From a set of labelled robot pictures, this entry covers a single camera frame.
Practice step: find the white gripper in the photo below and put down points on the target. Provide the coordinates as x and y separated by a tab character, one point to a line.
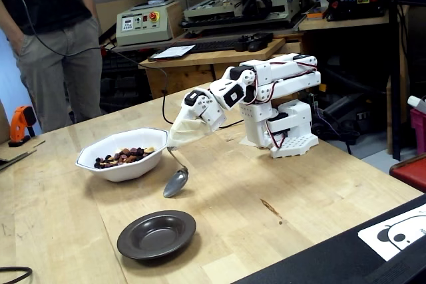
206	110

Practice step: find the bent metal spoon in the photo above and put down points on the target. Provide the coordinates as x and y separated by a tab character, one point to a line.
175	184

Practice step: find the person's right forearm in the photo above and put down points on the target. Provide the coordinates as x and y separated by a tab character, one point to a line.
10	28

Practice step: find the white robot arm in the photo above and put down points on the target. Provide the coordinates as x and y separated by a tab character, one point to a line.
286	78

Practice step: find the white octagonal bowl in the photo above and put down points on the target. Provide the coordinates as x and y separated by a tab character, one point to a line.
126	172

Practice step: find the brown plate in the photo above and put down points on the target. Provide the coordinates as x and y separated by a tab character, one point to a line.
156	234

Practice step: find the beige masking tape wrap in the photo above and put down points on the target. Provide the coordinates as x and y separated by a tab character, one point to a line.
183	131

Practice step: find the beige tape scrap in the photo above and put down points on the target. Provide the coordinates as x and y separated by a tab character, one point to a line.
246	142

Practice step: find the black keyboard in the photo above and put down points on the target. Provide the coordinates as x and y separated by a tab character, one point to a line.
213	46

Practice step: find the white paper sheet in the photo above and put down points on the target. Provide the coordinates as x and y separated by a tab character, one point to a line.
173	52

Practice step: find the black desk device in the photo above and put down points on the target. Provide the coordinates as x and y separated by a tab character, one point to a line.
256	43

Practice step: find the nuts and dried fruit pile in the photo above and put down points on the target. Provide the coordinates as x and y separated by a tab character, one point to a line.
123	157

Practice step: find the beige control box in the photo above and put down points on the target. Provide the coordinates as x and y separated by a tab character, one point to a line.
143	31

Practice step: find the wooden workbench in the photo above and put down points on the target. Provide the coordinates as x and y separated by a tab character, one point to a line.
342	24

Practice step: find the orange hand tool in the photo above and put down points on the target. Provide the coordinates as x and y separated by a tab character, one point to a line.
20	121

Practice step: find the cardboard pieces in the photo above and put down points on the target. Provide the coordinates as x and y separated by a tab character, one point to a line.
13	154

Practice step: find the large black case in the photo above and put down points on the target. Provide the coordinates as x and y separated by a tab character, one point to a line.
333	264

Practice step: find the white panda sticker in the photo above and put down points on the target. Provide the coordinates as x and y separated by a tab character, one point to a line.
366	232

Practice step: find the white plastic object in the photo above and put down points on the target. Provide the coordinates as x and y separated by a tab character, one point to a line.
417	102

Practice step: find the pink bin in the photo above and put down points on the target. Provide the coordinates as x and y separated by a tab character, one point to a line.
418	131

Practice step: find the red chair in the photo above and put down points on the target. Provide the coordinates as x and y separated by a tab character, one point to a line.
411	172

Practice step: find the black metal frame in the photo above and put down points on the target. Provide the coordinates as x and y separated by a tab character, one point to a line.
395	64

